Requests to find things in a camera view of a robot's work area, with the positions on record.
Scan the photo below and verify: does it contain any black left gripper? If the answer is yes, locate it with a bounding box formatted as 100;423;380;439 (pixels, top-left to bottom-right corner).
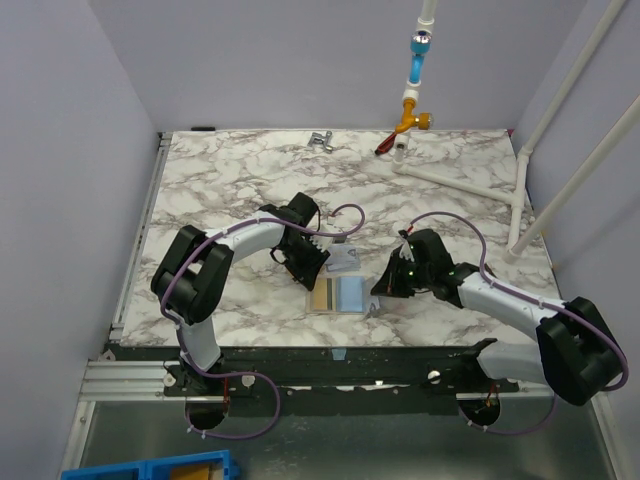
280;237;330;291

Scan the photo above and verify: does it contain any single gold card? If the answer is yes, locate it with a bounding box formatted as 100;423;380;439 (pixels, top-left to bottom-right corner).
308;277;336;312

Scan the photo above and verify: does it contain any silver VIP card stack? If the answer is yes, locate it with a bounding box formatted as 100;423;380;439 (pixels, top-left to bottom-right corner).
325;244;361;273

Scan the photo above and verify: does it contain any beige card holder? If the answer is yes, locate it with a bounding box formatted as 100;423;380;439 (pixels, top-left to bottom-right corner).
306;274;374;316

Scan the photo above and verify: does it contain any single silver card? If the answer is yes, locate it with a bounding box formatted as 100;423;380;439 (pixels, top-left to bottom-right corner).
367;296;381;317

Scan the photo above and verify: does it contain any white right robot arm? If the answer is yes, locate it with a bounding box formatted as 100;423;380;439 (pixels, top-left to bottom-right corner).
371;229;627;406

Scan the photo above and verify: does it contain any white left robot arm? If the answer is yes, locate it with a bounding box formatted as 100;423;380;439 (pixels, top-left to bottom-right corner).
151;193;329;395

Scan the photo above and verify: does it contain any silver metal clamp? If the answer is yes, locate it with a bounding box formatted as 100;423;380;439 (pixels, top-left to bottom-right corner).
307;130;334;154

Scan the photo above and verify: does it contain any brass faucet tap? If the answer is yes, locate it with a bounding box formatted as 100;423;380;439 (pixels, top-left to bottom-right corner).
394;97;433;134

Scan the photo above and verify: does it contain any blue pipe valve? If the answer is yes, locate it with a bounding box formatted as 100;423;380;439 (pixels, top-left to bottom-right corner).
408;30;432;84

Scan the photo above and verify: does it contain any blue plastic bin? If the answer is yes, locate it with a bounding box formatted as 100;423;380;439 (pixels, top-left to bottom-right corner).
60;450;240;480

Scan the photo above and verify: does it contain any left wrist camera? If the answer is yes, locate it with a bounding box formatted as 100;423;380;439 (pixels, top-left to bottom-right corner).
310;232;334;252

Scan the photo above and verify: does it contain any white PVC pipe frame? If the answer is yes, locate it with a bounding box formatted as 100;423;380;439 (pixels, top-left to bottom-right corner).
390;0;640;263

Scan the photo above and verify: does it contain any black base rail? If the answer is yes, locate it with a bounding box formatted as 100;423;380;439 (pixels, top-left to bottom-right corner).
164;342;519;417

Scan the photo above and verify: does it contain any red handled tool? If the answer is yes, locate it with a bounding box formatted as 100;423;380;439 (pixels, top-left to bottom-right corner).
374;132;397;156

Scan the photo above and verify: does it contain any aluminium extrusion frame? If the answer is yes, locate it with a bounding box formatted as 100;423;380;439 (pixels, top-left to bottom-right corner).
60;132;172;472

